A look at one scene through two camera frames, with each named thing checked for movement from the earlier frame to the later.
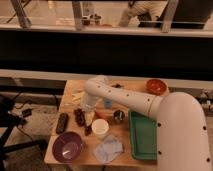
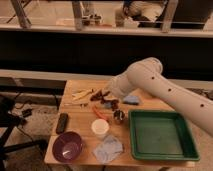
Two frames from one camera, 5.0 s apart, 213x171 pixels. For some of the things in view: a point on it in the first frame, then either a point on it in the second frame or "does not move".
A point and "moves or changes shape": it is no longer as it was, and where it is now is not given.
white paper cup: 100,127 does not move
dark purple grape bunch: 80,118 moves or changes shape
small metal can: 119,116 does not move
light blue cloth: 108,149 does not move
